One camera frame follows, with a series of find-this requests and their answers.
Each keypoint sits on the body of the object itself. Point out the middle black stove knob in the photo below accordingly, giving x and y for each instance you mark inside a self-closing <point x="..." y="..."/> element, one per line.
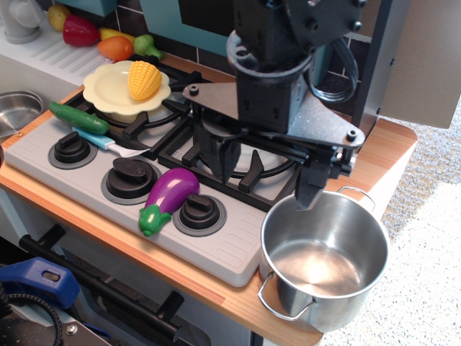
<point x="129" y="181"/>

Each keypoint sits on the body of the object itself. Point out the steel sink bowl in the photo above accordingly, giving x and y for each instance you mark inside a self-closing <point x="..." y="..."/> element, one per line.
<point x="18" y="109"/>

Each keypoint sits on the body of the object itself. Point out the orange toy pepper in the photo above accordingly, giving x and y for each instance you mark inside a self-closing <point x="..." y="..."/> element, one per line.
<point x="117" y="48"/>

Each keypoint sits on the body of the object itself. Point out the purple toy eggplant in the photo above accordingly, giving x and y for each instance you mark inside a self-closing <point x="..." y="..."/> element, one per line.
<point x="167" y="195"/>

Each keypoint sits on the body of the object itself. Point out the right black stove knob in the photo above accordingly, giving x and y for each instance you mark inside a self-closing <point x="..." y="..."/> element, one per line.
<point x="200" y="215"/>

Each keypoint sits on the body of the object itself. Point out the red toy bell pepper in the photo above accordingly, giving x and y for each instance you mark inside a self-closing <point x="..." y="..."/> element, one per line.
<point x="80" y="32"/>

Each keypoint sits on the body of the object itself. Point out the stainless steel pot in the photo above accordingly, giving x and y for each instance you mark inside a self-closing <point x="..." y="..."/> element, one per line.
<point x="319" y="265"/>

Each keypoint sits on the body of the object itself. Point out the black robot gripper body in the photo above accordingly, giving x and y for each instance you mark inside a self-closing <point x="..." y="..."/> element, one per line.
<point x="277" y="108"/>

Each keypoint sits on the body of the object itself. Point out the right black burner grate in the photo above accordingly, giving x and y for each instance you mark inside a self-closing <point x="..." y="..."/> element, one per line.
<point x="260" y="178"/>

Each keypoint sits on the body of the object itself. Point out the cream scalloped plate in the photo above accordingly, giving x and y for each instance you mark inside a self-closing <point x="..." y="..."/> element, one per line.
<point x="107" y="89"/>

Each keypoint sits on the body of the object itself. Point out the black burner grate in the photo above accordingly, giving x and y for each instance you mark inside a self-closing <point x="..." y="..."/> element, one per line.
<point x="260" y="178"/>
<point x="125" y="130"/>

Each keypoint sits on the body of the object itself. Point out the green toy cucumber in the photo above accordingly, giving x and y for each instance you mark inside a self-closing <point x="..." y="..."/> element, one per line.
<point x="79" y="119"/>

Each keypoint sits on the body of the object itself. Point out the yellow toy banana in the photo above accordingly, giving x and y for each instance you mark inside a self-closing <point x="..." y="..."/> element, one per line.
<point x="106" y="33"/>

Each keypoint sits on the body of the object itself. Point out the left black stove knob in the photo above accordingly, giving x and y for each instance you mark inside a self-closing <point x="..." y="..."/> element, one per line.
<point x="71" y="152"/>

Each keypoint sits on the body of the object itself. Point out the green toy broccoli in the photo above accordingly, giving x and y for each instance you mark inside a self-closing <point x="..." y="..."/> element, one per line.
<point x="144" y="45"/>

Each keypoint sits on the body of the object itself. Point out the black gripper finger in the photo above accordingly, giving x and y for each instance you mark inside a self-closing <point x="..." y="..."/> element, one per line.
<point x="311" y="182"/>
<point x="219" y="148"/>

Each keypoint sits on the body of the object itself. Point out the black stove knob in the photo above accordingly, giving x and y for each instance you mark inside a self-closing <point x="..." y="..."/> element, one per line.
<point x="71" y="152"/>
<point x="200" y="215"/>
<point x="129" y="181"/>

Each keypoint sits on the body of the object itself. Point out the wooden toy kitchen counter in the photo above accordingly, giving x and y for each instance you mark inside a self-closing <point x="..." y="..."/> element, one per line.
<point x="378" y="170"/>

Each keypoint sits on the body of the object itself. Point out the grey toy stove top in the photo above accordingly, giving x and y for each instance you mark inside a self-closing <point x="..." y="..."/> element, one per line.
<point x="231" y="254"/>

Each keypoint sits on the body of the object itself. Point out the yellow toy potato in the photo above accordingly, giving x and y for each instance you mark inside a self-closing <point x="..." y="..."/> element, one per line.
<point x="57" y="15"/>

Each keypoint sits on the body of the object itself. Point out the blue handled toy knife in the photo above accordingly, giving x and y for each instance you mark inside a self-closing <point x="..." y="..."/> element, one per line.
<point x="109" y="144"/>

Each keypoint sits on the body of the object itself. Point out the grey toy faucet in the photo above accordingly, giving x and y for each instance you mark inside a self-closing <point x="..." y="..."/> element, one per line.
<point x="22" y="20"/>

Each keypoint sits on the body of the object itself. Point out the left black burner grate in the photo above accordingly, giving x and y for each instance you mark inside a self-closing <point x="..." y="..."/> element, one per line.
<point x="125" y="130"/>

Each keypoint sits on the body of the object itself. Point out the black oven door handle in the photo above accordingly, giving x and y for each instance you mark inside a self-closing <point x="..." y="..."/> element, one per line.
<point x="159" y="320"/>

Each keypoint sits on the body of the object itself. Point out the yellow toy corn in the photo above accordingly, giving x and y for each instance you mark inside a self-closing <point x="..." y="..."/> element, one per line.
<point x="144" y="79"/>

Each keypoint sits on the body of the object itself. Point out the blue clamp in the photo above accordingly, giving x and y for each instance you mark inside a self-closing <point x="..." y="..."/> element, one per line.
<point x="54" y="284"/>

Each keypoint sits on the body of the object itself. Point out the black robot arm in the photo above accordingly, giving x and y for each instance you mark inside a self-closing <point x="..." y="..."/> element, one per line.
<point x="272" y="28"/>

